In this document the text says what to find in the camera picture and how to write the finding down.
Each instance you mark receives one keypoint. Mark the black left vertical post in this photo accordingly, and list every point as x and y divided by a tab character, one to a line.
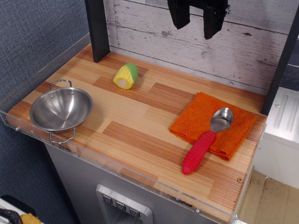
97	28

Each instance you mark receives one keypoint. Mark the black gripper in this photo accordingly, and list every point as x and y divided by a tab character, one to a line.
214	12

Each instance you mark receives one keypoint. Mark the stainless steel bowl with handles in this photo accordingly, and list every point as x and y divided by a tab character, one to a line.
62	108

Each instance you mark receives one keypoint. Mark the toy corn cob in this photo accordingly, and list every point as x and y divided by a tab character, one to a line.
126	76

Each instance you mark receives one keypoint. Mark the black vertical post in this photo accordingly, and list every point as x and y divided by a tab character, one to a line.
97	28
282	64

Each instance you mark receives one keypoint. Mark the yellow object bottom left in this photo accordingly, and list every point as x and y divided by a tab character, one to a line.
30	219

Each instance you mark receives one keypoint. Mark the black right vertical post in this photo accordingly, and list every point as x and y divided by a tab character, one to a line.
282	64

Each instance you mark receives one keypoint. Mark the grey toy fridge cabinet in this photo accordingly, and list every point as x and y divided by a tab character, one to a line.
80	179

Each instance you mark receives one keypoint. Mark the clear acrylic table guard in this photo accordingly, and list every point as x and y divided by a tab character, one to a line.
127	132

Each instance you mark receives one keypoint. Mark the orange folded cloth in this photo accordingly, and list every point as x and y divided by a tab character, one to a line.
195	120

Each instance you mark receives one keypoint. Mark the red handled metal spoon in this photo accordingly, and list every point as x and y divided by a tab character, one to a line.
220	121

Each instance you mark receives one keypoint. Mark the silver dispenser button panel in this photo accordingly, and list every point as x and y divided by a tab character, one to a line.
117	208

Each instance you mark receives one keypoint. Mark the white ridged side unit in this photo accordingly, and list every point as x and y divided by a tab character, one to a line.
277	156

